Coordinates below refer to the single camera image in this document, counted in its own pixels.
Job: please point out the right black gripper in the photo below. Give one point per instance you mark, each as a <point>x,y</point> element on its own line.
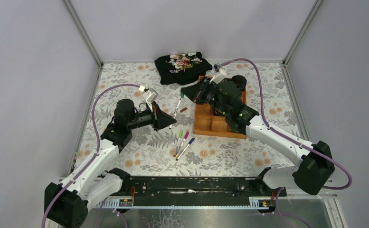
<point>201,93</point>

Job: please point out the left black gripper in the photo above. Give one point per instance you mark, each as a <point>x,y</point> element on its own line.
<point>156,119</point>

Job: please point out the white pen light green cap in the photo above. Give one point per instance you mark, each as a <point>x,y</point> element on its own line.
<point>177,143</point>

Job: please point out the white pen magenta cap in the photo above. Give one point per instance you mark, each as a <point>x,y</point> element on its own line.
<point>182,143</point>

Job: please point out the white pen blue cap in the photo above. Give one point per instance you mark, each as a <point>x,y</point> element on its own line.
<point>187,146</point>

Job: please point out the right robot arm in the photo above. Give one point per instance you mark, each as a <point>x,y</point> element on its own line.
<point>311,168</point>

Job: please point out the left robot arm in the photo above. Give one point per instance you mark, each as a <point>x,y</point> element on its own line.
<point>69,202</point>

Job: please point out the orange wooden compartment tray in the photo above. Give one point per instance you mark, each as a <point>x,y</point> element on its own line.
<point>209,122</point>

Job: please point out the floral patterned table mat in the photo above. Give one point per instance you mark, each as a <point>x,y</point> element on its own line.
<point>150,153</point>

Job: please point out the black floral folded shirt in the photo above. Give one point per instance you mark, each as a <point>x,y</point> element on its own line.
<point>182,69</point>

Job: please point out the rolled black belt top right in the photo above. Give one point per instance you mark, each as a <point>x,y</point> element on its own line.
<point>240,82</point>

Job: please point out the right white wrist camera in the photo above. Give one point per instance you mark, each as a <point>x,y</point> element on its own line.
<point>221,74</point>

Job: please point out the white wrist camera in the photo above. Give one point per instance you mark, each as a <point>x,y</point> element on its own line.
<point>221,74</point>
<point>149,95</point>

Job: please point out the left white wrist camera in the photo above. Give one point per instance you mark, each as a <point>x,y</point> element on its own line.
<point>149,95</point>

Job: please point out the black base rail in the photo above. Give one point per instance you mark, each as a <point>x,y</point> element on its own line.
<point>153,191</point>

